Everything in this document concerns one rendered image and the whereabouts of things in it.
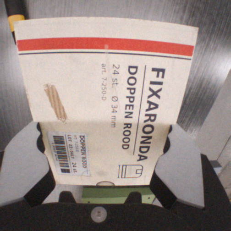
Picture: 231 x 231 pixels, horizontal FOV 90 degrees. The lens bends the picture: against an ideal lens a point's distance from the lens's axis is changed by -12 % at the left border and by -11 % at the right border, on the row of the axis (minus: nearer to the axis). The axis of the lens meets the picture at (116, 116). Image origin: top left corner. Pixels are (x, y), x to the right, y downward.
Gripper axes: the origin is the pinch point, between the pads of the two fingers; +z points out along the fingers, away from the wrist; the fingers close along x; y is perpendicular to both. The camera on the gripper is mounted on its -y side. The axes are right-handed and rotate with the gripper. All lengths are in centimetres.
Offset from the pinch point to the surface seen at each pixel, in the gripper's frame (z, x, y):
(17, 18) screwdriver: 15.2, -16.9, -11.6
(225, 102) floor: 100, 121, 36
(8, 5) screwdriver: 14.9, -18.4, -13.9
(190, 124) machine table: 17.2, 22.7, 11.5
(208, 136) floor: 99, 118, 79
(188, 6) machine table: 17.7, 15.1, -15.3
